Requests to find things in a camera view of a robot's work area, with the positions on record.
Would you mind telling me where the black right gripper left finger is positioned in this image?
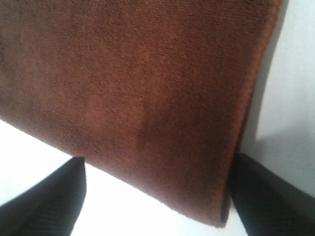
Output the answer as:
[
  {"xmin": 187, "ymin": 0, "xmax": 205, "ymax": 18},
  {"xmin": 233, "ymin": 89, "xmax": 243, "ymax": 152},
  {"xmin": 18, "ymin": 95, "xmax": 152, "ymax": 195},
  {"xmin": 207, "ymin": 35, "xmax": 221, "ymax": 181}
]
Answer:
[{"xmin": 0, "ymin": 157, "xmax": 87, "ymax": 236}]

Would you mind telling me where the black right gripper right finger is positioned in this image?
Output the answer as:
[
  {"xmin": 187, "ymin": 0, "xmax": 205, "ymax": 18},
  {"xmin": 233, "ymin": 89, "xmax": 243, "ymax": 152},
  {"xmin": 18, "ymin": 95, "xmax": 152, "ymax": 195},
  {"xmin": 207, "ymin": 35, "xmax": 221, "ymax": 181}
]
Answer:
[{"xmin": 230, "ymin": 154, "xmax": 315, "ymax": 236}]

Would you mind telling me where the brown towel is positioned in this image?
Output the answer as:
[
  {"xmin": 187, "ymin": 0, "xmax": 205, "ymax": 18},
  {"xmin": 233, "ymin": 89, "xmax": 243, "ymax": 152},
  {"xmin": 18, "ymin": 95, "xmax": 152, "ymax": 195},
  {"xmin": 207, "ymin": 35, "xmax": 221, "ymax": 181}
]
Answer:
[{"xmin": 0, "ymin": 0, "xmax": 282, "ymax": 227}]

